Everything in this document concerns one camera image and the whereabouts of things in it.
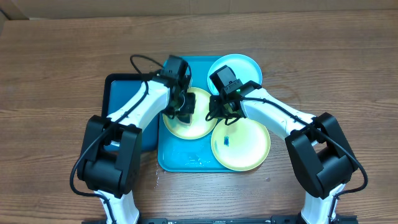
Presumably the yellow plate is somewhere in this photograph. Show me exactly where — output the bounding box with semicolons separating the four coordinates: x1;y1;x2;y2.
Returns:
162;87;217;140
211;119;271;172

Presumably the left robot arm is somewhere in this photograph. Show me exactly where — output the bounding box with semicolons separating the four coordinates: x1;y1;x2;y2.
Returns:
70;55;195;223

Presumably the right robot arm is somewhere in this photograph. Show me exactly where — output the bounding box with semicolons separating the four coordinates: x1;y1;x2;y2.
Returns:
208;65;359;223

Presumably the teal plastic tray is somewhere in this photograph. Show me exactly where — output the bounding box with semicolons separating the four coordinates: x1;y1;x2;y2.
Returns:
157;55;256;173

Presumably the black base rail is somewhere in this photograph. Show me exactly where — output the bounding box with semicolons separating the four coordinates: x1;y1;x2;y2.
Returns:
81;215;358;224

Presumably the green and orange sponge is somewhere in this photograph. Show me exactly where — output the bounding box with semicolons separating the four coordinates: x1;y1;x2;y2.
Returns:
177;114;192;126

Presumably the black water tray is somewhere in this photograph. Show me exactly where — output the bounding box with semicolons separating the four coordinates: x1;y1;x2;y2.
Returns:
101;73;159;152

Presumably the light blue plate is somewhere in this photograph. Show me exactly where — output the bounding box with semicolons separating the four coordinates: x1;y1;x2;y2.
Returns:
207;54;262;95

